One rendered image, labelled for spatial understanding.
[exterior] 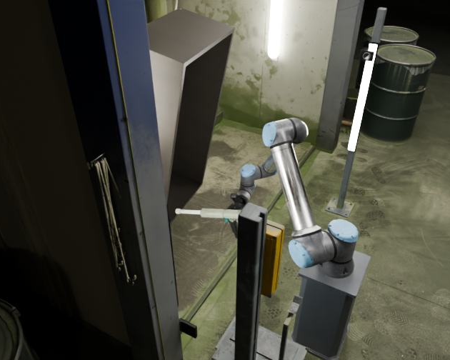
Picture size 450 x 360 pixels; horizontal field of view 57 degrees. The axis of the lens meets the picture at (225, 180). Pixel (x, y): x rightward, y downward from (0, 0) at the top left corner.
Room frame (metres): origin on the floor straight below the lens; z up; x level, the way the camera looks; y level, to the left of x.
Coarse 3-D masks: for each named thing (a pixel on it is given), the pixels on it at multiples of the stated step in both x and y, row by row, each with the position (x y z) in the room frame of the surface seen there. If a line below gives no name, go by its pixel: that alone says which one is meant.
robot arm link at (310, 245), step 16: (272, 128) 1.79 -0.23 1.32; (288, 128) 1.81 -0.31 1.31; (272, 144) 1.76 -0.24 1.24; (288, 144) 1.75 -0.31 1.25; (288, 160) 1.70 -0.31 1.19; (288, 176) 1.65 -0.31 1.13; (288, 192) 1.61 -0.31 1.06; (304, 192) 1.61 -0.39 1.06; (288, 208) 1.58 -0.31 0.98; (304, 208) 1.54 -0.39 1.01; (304, 224) 1.49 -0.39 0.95; (304, 240) 1.43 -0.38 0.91; (320, 240) 1.44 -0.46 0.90; (304, 256) 1.37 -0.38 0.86; (320, 256) 1.38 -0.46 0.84
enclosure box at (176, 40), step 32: (160, 32) 2.11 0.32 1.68; (192, 32) 2.19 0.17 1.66; (224, 32) 2.27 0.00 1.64; (160, 64) 1.87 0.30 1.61; (192, 64) 2.48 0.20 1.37; (224, 64) 2.40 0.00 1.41; (160, 96) 1.88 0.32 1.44; (192, 96) 2.49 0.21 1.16; (160, 128) 1.89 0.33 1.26; (192, 128) 2.49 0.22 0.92; (192, 160) 2.50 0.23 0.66; (192, 192) 2.36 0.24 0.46
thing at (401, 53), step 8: (384, 48) 4.26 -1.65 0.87; (392, 48) 4.27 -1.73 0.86; (400, 48) 4.27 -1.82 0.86; (408, 48) 4.27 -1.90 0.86; (416, 48) 4.25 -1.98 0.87; (384, 56) 4.03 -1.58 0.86; (392, 56) 4.03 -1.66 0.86; (400, 56) 4.02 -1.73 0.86; (408, 56) 4.02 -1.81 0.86; (416, 56) 4.01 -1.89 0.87; (424, 56) 4.03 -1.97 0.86; (432, 56) 4.01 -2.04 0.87
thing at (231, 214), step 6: (180, 210) 1.96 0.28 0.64; (186, 210) 1.95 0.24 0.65; (192, 210) 1.94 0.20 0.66; (204, 210) 1.90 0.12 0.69; (210, 210) 1.89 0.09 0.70; (216, 210) 1.88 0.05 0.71; (222, 210) 1.87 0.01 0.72; (228, 210) 1.86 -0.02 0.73; (234, 210) 1.85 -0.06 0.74; (240, 210) 1.82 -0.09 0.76; (204, 216) 1.88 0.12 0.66; (210, 216) 1.87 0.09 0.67; (216, 216) 1.85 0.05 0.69; (222, 216) 1.84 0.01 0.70; (228, 216) 1.82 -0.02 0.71; (234, 216) 1.81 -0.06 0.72; (234, 222) 1.83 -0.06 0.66; (234, 228) 1.83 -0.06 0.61; (234, 234) 1.84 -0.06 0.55
